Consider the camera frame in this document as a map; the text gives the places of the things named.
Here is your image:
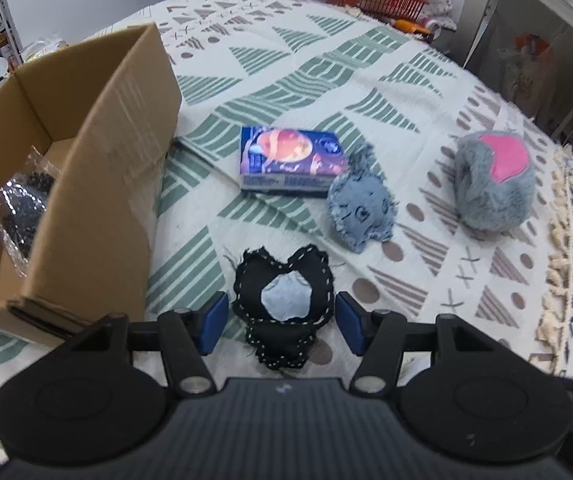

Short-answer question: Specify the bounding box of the clear bag of black beads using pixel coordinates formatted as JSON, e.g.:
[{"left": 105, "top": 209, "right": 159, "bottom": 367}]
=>
[{"left": 0, "top": 146, "right": 62, "bottom": 263}]

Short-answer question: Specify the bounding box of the orange bottle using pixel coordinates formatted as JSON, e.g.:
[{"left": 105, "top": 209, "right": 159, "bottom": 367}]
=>
[{"left": 394, "top": 17, "right": 442, "bottom": 43}]

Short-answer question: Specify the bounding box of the brown cardboard box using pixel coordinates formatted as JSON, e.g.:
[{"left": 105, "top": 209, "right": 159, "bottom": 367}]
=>
[{"left": 0, "top": 22, "right": 182, "bottom": 348}]

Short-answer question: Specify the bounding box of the crumpled clear plastic bag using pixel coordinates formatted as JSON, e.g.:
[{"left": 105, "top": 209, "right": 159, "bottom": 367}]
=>
[{"left": 19, "top": 35, "right": 70, "bottom": 63}]

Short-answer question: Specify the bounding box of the white patterned cloth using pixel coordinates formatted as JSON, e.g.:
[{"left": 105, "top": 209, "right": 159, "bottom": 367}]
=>
[{"left": 407, "top": 0, "right": 455, "bottom": 28}]

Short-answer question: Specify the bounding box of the cream green patterned blanket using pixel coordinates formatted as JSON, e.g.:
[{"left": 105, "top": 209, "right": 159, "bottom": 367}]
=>
[{"left": 0, "top": 0, "right": 573, "bottom": 466}]

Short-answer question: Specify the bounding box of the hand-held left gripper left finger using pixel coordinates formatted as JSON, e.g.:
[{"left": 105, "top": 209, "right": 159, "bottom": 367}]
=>
[{"left": 66, "top": 292, "right": 230, "bottom": 396}]

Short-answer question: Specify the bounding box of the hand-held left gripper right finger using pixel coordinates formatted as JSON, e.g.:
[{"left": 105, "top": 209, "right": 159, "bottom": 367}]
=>
[{"left": 335, "top": 292, "right": 505, "bottom": 393}]

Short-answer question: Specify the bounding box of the blue tissue pack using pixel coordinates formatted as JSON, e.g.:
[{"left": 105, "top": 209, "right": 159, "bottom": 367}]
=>
[{"left": 239, "top": 125, "right": 350, "bottom": 197}]

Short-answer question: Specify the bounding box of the grey fluffy ball pink patch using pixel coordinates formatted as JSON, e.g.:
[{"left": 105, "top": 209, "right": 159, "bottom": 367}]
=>
[{"left": 453, "top": 130, "right": 537, "bottom": 233}]

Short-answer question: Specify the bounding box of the orange white plastic bag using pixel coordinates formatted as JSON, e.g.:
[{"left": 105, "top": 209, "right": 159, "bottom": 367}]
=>
[{"left": 499, "top": 32, "right": 557, "bottom": 126}]

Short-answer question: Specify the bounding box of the blue-grey denim plush toy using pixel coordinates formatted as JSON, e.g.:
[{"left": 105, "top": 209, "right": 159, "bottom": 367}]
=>
[{"left": 325, "top": 142, "right": 401, "bottom": 255}]

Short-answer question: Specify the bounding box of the black heart-shaped stitched pillow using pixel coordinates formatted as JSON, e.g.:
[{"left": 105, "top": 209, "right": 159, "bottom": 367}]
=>
[{"left": 224, "top": 244, "right": 337, "bottom": 372}]

